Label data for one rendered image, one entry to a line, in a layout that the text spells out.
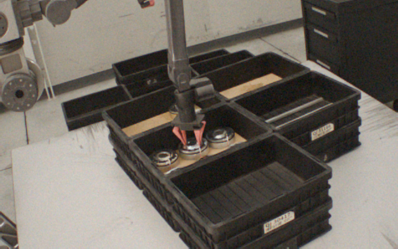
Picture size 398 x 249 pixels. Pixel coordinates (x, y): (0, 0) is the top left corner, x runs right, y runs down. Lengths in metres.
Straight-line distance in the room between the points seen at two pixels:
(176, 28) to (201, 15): 3.40
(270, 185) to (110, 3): 3.41
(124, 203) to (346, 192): 0.78
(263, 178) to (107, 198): 0.60
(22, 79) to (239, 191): 0.84
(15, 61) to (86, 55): 3.01
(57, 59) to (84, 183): 2.88
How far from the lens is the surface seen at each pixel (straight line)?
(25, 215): 2.02
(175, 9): 1.66
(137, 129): 2.08
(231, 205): 1.57
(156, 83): 3.35
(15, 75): 1.88
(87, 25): 4.81
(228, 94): 2.22
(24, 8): 1.58
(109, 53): 4.91
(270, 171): 1.69
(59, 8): 1.57
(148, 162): 1.65
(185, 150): 1.81
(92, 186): 2.05
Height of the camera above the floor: 1.77
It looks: 27 degrees down
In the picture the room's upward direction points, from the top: 10 degrees counter-clockwise
